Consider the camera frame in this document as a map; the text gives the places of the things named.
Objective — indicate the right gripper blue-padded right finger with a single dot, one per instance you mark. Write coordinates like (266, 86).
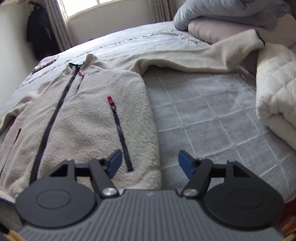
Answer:
(197, 171)

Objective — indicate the grey checked bedspread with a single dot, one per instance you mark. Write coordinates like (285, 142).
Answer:
(208, 115)

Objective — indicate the right grey curtain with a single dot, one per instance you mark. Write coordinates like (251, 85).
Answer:
(162, 10)

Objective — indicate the folded mauve cloth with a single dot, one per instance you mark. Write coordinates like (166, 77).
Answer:
(45, 62)

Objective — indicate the grey-blue pillow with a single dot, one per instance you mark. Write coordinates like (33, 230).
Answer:
(256, 13)

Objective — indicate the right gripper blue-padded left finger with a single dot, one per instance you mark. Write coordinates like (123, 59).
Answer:
(102, 172)

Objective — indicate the white quilted duvet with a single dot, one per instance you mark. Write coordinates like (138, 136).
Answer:
(275, 91)

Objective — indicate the left grey curtain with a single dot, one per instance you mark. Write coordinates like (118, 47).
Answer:
(59, 22)

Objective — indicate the cream fleece zip jacket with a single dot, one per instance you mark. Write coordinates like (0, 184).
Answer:
(76, 115)

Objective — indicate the grey curtain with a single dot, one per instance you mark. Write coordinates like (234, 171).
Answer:
(162, 10)
(59, 22)

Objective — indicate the pink pillow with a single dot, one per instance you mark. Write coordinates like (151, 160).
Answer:
(214, 30)

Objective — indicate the bright window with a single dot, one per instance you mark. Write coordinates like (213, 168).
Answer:
(76, 7)

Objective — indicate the dark hanging coat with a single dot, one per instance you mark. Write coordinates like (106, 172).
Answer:
(40, 33)

